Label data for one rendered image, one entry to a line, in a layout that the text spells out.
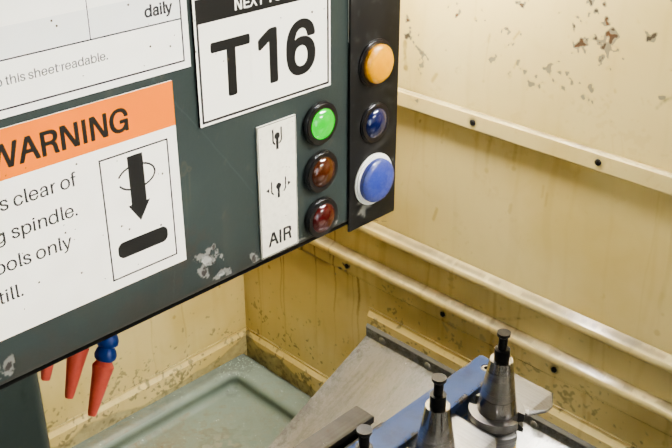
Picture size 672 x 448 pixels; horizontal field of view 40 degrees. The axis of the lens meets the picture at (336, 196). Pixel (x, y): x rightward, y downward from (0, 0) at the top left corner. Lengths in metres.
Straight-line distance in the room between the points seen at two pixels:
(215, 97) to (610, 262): 1.00
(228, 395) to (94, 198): 1.68
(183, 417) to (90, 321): 1.59
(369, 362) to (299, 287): 0.26
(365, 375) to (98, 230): 1.34
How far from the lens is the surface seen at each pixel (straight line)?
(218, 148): 0.51
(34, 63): 0.44
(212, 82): 0.50
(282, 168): 0.55
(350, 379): 1.79
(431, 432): 0.97
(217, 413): 2.09
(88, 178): 0.47
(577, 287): 1.47
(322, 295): 1.91
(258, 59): 0.51
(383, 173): 0.61
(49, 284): 0.48
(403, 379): 1.76
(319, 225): 0.58
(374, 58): 0.57
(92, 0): 0.45
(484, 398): 1.06
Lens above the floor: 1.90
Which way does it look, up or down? 26 degrees down
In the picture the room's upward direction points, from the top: straight up
